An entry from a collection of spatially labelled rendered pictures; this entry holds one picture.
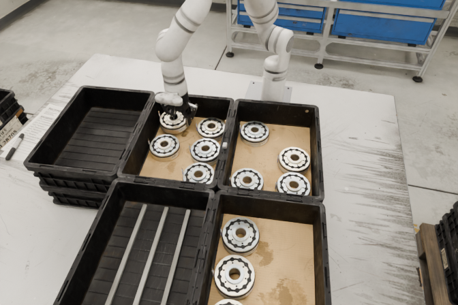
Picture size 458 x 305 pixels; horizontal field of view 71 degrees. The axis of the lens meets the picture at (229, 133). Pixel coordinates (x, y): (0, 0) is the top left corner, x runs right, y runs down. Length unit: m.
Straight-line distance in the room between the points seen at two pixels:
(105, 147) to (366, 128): 1.06
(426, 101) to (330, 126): 1.64
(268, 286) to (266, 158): 0.42
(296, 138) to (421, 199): 1.25
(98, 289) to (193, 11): 0.76
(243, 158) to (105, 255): 0.51
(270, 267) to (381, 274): 0.37
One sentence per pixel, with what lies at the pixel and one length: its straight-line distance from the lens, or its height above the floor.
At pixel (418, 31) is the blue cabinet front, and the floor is 0.43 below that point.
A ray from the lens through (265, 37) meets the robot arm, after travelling 1.18.
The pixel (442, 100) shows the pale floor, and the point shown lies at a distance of 3.09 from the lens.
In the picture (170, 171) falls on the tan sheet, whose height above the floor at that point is 0.83.
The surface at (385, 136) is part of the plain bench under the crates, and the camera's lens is 1.50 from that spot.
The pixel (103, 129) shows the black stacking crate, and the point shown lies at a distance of 1.30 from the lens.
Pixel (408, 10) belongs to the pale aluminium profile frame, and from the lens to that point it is 2.84.
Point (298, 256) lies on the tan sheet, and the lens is 0.95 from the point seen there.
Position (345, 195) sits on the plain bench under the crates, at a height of 0.70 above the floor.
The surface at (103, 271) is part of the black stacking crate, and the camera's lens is 0.98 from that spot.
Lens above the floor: 1.69
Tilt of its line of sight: 46 degrees down
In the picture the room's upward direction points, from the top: 1 degrees counter-clockwise
